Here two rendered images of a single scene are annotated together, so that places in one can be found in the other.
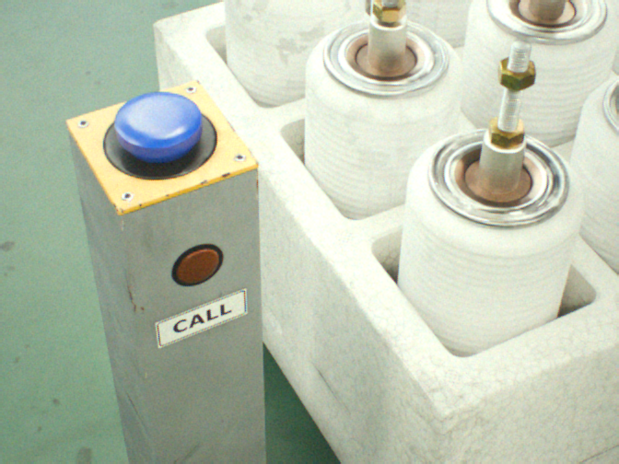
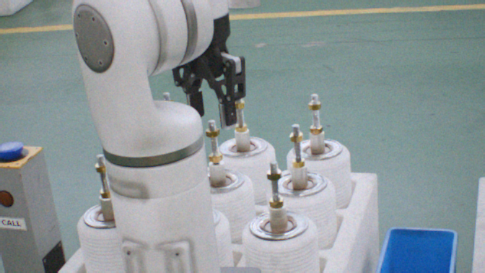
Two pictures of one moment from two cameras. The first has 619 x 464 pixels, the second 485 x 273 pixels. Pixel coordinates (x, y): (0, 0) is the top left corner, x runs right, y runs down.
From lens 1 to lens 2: 0.97 m
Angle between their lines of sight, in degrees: 45
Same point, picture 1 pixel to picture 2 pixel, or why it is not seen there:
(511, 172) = (105, 209)
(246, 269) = (23, 209)
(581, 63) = not seen: hidden behind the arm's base
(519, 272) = (90, 246)
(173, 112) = (12, 146)
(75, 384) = not seen: outside the picture
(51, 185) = not seen: hidden behind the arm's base
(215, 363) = (19, 247)
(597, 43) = (214, 196)
